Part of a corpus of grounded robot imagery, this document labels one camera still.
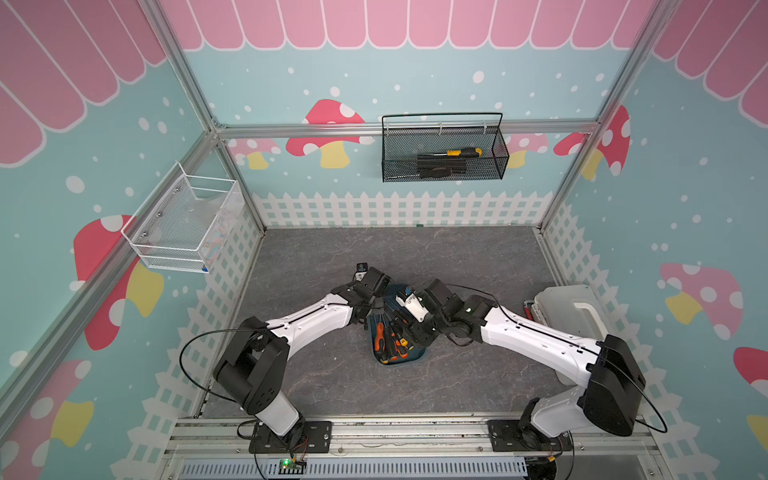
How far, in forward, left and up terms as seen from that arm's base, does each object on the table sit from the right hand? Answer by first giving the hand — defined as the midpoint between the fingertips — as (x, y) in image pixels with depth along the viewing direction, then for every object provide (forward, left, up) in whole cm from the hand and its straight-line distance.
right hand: (413, 327), depth 80 cm
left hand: (+10, +12, -5) cm, 16 cm away
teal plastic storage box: (-2, +7, -8) cm, 10 cm away
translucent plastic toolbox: (+5, -45, -1) cm, 45 cm away
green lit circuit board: (-30, +31, -14) cm, 45 cm away
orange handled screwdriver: (0, +9, -6) cm, 11 cm away
